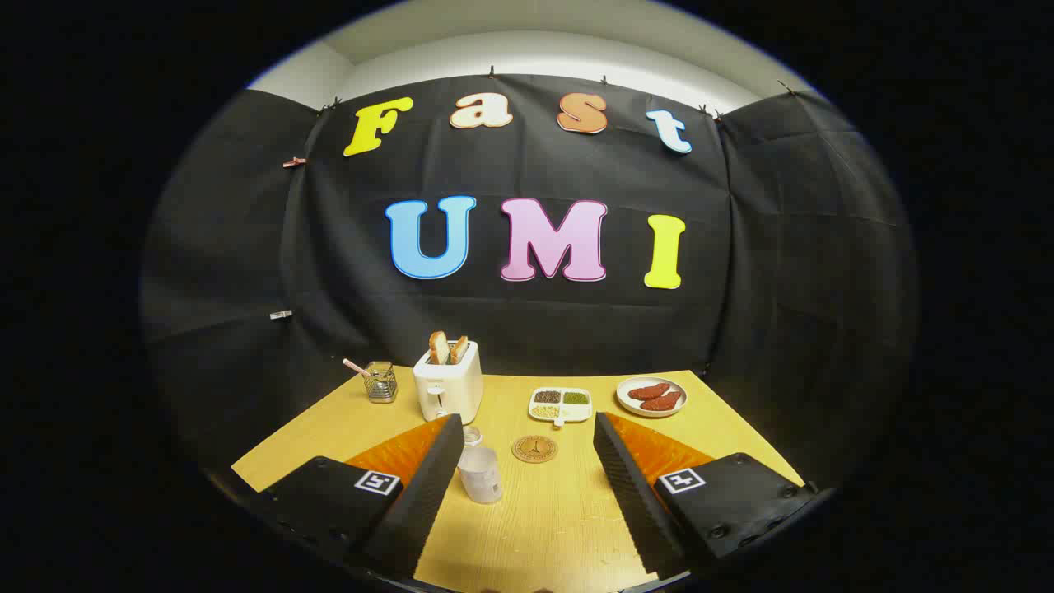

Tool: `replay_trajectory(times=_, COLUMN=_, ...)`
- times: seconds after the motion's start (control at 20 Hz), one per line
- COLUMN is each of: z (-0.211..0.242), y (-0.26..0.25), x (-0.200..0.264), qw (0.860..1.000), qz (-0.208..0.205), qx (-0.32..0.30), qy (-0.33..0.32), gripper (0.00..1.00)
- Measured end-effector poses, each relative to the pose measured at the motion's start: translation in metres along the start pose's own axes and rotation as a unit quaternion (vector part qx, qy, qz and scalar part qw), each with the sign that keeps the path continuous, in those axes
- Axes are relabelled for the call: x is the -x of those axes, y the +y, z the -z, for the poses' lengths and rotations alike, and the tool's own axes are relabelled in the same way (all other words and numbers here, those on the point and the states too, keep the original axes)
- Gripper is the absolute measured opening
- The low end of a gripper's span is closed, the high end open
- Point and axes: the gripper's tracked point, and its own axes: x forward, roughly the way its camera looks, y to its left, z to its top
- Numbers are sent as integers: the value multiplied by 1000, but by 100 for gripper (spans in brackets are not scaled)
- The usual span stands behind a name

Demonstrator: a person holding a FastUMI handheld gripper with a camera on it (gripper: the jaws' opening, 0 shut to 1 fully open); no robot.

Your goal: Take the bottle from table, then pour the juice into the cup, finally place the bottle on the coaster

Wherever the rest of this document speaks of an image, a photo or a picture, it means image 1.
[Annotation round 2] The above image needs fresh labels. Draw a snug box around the white toaster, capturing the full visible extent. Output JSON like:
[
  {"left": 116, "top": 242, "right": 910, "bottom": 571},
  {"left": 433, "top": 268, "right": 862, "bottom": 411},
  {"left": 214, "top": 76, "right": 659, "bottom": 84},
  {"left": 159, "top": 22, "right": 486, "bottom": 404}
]
[{"left": 413, "top": 340, "right": 484, "bottom": 425}]

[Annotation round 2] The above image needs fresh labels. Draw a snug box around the white divided grain dish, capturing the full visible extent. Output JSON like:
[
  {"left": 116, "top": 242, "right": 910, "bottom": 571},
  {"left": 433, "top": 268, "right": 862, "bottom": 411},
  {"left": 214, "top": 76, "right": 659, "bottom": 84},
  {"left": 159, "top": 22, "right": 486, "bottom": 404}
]
[{"left": 528, "top": 387, "right": 593, "bottom": 429}]

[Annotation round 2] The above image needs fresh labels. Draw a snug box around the wooden table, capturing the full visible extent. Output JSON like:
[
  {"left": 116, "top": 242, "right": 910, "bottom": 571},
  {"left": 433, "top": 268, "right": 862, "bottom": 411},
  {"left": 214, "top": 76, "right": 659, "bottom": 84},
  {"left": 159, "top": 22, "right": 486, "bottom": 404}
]
[{"left": 231, "top": 365, "right": 806, "bottom": 593}]

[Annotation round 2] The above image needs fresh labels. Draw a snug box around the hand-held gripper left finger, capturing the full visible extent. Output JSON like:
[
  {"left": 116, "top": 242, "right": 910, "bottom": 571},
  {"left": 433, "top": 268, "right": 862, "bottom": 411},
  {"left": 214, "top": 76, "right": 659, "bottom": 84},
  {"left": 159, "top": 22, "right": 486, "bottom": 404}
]
[{"left": 247, "top": 413, "right": 466, "bottom": 581}]

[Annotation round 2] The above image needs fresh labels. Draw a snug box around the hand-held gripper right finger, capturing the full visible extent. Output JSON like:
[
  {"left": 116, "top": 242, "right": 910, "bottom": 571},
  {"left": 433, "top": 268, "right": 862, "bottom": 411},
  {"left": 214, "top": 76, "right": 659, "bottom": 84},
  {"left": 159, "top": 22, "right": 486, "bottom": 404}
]
[{"left": 593, "top": 412, "right": 824, "bottom": 581}]

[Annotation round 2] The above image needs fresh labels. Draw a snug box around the round brown coaster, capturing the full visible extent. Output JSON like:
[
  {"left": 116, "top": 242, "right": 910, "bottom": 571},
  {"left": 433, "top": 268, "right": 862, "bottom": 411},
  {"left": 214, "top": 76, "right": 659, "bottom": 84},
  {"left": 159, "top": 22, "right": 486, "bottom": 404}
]
[{"left": 511, "top": 435, "right": 559, "bottom": 465}]

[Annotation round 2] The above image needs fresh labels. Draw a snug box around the round white plate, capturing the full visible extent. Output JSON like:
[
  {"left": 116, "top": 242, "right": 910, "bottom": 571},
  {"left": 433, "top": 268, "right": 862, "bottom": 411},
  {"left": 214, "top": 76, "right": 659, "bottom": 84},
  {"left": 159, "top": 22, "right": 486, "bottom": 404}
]
[{"left": 616, "top": 376, "right": 688, "bottom": 418}]

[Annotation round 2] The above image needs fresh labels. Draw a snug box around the clear plastic juice bottle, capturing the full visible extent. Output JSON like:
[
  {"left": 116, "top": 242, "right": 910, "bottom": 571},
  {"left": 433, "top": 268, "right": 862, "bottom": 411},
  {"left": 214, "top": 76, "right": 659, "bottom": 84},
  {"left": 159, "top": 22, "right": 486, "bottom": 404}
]
[{"left": 458, "top": 426, "right": 504, "bottom": 504}]

